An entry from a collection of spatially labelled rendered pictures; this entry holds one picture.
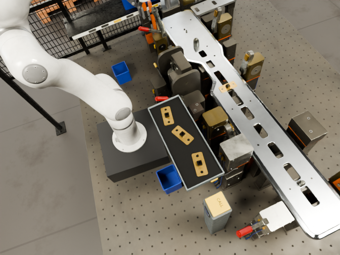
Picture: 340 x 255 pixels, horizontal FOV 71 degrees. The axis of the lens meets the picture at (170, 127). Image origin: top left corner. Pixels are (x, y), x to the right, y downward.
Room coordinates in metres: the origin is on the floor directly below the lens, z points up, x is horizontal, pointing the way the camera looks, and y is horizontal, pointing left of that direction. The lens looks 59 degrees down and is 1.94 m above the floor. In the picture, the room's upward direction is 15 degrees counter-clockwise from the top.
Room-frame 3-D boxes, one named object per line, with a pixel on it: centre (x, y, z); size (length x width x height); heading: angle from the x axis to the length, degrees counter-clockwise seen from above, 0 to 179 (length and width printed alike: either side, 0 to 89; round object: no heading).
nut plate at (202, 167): (0.29, -0.06, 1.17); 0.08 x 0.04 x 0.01; 178
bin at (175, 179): (0.41, 0.07, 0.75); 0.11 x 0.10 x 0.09; 10
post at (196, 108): (0.56, -0.13, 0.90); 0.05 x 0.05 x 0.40; 10
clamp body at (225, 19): (1.13, -0.47, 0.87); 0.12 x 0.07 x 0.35; 100
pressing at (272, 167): (0.67, -0.33, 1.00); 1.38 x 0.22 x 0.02; 10
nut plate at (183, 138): (0.41, -0.04, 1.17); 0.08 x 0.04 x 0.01; 31
